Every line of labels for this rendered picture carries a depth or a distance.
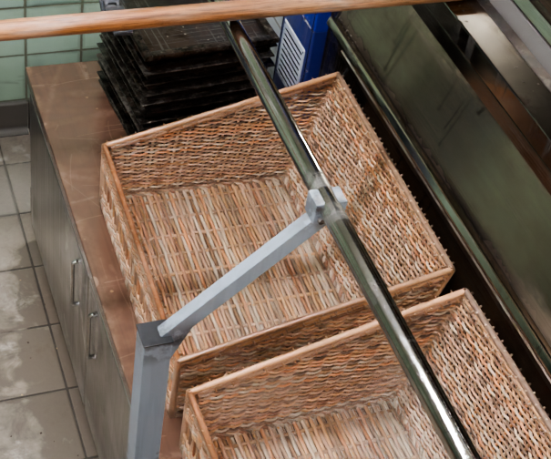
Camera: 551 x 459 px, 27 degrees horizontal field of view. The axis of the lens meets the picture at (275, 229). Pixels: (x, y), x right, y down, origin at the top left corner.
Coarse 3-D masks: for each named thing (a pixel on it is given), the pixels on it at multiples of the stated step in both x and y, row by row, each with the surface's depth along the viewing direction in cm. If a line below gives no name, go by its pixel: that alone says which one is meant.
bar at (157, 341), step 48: (240, 48) 171; (288, 144) 157; (336, 192) 150; (288, 240) 152; (336, 240) 145; (240, 288) 155; (384, 288) 138; (144, 336) 156; (144, 384) 161; (432, 384) 128; (144, 432) 170
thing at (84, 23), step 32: (256, 0) 174; (288, 0) 175; (320, 0) 177; (352, 0) 178; (384, 0) 180; (416, 0) 182; (448, 0) 185; (0, 32) 161; (32, 32) 162; (64, 32) 164; (96, 32) 166
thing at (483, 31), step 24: (456, 24) 183; (480, 24) 183; (480, 48) 178; (504, 48) 179; (480, 72) 179; (504, 72) 174; (528, 72) 175; (504, 96) 173; (528, 96) 170; (528, 120) 168
